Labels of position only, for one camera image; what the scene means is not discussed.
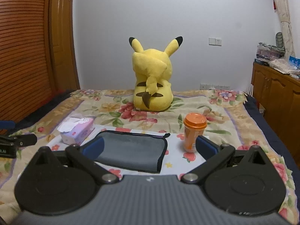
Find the white wall switch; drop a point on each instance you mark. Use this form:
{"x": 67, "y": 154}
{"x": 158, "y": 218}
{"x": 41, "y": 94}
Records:
{"x": 215, "y": 42}

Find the yellow Pikachu plush toy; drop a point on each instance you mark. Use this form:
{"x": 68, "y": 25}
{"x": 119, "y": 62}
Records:
{"x": 153, "y": 70}

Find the wooden louvered wardrobe door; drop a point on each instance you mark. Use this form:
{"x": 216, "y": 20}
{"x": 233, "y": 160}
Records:
{"x": 37, "y": 54}

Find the white fruit-print cloth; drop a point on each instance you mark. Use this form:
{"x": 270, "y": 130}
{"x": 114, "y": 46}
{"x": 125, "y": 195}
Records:
{"x": 175, "y": 162}

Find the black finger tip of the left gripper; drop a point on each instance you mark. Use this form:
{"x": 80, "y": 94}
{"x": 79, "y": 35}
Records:
{"x": 10, "y": 145}

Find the clutter stack on cabinet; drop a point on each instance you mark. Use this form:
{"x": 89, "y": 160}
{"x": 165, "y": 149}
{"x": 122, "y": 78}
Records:
{"x": 267, "y": 52}

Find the purple tissue box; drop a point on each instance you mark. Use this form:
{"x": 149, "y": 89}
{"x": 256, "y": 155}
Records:
{"x": 74, "y": 130}

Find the beige tied curtain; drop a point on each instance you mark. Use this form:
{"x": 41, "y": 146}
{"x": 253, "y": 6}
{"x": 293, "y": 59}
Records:
{"x": 285, "y": 22}

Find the wooden sideboard cabinet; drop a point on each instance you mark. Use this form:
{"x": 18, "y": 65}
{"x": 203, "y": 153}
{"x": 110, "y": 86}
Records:
{"x": 279, "y": 95}

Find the blue picture card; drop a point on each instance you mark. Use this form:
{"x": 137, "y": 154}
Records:
{"x": 295, "y": 62}

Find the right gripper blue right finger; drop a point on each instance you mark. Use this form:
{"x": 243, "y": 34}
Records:
{"x": 206, "y": 148}

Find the floral bed blanket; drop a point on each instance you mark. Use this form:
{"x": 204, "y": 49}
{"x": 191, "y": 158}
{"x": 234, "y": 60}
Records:
{"x": 232, "y": 118}

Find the orange plastic cup with lid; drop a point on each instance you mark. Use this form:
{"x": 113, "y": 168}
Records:
{"x": 194, "y": 126}

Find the purple and grey towel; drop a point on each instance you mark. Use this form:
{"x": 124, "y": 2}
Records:
{"x": 133, "y": 151}

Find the white wall power outlets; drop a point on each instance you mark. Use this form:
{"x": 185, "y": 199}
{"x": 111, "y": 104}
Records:
{"x": 212, "y": 86}

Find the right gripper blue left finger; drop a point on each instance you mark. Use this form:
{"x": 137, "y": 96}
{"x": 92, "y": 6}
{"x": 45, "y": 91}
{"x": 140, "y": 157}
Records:
{"x": 93, "y": 148}

